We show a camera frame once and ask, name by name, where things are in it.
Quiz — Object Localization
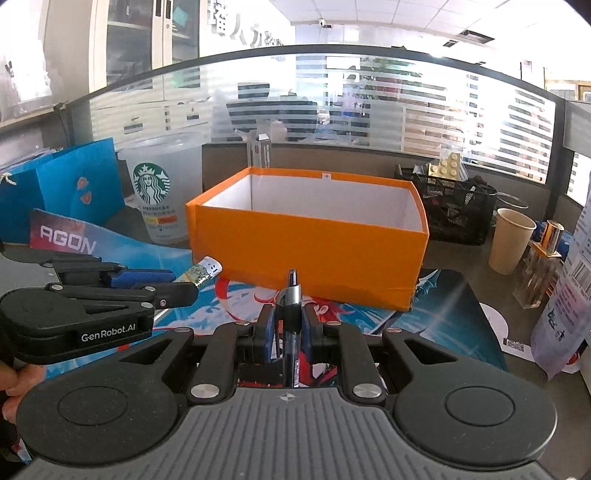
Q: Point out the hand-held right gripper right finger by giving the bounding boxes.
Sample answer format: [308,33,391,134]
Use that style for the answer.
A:
[300,305,468,406]

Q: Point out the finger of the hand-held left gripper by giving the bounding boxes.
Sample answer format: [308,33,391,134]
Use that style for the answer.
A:
[44,260,177,291]
[67,281,200,318]

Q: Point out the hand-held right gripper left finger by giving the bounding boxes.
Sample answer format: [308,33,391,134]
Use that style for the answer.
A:
[117,305,277,406]

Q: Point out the dark ballpoint pen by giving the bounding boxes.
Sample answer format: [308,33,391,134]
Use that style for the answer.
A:
[281,270,304,389]

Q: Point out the small white patterned tube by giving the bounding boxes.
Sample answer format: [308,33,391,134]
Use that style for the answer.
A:
[172,255,223,291]

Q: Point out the orange cardboard box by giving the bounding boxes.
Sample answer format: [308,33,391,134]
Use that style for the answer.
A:
[185,167,430,311]

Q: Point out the person's left hand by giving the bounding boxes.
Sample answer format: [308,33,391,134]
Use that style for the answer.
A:
[0,360,44,420]

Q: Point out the translucent plastic cup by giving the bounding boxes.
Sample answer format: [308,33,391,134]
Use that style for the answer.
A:
[116,133,205,246]

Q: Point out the blue paper bag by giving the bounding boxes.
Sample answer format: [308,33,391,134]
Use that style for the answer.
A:
[0,137,126,246]

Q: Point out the printed blue desk mat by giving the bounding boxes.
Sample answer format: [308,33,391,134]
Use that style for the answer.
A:
[14,208,511,398]

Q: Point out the black mesh desk organizer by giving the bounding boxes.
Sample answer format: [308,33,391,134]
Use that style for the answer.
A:
[394,164,498,247]

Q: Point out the white round paper card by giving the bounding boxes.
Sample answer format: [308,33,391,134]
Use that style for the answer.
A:
[478,302,533,360]

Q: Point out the yellow building block plate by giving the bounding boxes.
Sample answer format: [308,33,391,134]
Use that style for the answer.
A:
[426,151,464,180]

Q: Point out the brown paper cup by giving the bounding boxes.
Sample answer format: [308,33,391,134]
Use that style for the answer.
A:
[488,208,537,276]

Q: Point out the white office cabinet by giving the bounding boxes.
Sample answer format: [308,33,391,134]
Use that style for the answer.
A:
[90,0,203,95]

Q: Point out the glass perfume bottle gold cap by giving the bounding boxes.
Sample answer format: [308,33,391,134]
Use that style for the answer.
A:
[513,220,567,309]

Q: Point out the frosted glass desk partition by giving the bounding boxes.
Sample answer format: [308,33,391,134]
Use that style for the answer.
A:
[0,44,591,197]

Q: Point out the white printed plastic pouch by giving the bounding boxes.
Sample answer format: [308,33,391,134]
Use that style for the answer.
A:
[529,170,591,381]

